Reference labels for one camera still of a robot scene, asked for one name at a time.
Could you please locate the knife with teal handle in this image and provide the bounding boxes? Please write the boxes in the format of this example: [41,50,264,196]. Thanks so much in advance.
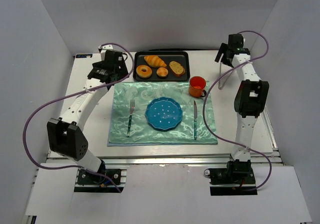
[193,100,198,140]

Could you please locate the orange mug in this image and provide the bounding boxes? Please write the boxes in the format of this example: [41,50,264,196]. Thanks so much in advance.
[188,76,207,98]

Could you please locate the bread slice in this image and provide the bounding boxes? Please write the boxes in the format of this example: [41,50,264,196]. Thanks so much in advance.
[169,61,186,77]

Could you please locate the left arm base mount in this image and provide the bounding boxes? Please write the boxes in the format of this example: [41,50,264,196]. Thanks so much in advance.
[74,168,127,193]

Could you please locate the croissant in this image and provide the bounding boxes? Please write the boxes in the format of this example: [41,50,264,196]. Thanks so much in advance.
[144,55,167,68]

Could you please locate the metal tongs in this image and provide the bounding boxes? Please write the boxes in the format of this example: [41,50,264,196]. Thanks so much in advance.
[218,62,234,90]

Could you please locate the round bread roll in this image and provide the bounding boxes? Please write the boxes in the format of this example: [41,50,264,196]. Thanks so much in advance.
[156,67,169,78]

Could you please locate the left blue table label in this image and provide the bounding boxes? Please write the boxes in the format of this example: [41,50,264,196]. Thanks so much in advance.
[75,53,93,58]

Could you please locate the fork with teal handle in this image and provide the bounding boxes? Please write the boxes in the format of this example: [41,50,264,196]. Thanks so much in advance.
[126,99,135,137]

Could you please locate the glazed donut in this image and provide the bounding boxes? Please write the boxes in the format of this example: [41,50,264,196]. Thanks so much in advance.
[136,65,153,79]

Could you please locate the purple cable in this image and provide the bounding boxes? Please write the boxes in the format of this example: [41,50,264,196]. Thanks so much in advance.
[22,42,130,194]
[202,30,273,192]

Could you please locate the black baking tray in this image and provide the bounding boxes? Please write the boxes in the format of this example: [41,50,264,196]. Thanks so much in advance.
[132,50,190,82]

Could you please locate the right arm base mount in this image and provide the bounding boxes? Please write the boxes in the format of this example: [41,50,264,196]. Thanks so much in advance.
[203,168,258,196]

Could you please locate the blue dotted plate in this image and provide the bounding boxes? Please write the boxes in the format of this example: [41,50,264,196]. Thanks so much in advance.
[145,97,183,131]

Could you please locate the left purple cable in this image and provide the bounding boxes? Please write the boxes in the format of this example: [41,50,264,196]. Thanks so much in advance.
[22,42,130,194]

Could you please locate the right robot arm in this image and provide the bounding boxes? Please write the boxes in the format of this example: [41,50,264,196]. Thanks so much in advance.
[214,33,269,177]

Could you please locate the teal patterned placemat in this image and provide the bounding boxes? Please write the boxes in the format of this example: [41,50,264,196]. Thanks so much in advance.
[108,82,218,147]

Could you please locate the aluminium table frame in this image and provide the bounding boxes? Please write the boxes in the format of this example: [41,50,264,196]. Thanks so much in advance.
[22,49,286,224]

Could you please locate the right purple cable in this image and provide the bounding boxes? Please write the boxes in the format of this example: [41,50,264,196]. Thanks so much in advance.
[202,30,273,192]

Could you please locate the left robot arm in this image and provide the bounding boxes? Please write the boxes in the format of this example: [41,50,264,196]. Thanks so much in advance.
[47,49,128,174]

